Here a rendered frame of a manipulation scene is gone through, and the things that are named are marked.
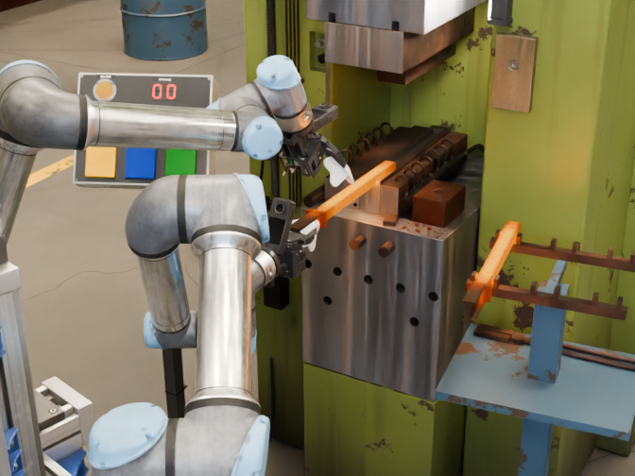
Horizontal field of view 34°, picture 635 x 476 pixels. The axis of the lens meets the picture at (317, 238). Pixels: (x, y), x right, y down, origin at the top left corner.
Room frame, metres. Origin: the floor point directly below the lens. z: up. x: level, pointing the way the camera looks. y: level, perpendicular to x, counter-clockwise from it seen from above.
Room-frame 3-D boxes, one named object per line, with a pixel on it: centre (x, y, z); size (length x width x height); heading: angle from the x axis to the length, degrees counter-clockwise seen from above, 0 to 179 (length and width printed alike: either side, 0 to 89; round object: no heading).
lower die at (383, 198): (2.47, -0.21, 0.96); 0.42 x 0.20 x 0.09; 150
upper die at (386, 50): (2.47, -0.21, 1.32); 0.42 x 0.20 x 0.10; 150
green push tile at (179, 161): (2.36, 0.33, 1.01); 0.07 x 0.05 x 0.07; 85
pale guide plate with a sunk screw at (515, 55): (2.24, -0.44, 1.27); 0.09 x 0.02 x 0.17; 60
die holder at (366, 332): (2.45, -0.26, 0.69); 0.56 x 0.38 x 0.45; 150
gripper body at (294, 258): (1.91, 0.08, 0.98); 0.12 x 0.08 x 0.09; 150
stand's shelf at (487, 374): (1.88, -0.49, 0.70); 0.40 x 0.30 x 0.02; 68
